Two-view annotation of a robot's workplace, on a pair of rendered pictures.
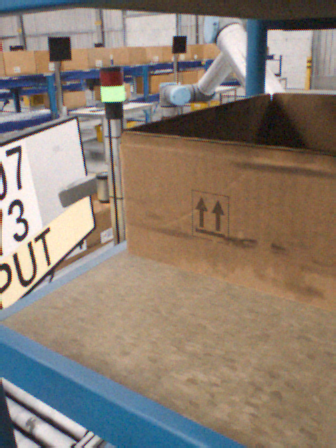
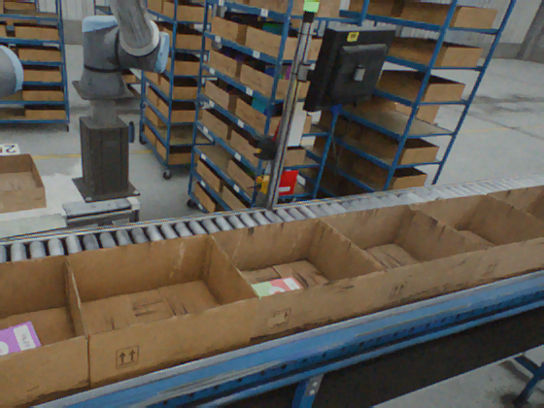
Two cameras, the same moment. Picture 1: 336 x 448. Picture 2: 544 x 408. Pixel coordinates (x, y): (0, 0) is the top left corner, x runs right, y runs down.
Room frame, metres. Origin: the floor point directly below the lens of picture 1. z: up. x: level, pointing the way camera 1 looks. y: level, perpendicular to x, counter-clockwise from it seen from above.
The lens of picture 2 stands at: (2.75, 0.67, 1.67)
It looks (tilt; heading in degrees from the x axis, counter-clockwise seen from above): 31 degrees down; 208
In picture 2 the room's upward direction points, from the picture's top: 7 degrees clockwise
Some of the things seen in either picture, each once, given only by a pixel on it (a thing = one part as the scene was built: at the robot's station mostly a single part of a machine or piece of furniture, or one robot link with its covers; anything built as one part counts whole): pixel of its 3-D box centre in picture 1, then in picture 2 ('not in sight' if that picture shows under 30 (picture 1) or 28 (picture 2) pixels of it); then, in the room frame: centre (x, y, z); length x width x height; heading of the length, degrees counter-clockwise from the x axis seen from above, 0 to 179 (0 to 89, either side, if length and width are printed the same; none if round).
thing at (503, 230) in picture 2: not in sight; (475, 238); (1.13, 0.91, 0.97); 0.39 x 0.29 x 0.17; 144
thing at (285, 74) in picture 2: not in sight; (272, 73); (0.27, -0.29, 1.21); 0.19 x 0.13 x 0.14; 144
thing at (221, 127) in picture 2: not in sight; (232, 122); (0.05, -0.60, 0.79); 0.40 x 0.30 x 0.10; 56
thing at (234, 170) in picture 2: not in sight; (261, 176); (0.33, -0.21, 0.59); 0.40 x 0.30 x 0.10; 52
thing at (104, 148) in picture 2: not in sight; (104, 155); (1.38, -0.60, 0.91); 0.26 x 0.26 x 0.33; 60
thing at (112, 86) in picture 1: (112, 86); (312, 1); (1.01, 0.10, 1.62); 0.05 x 0.05 x 0.06
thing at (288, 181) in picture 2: not in sight; (282, 184); (0.93, 0.12, 0.85); 0.16 x 0.01 x 0.13; 144
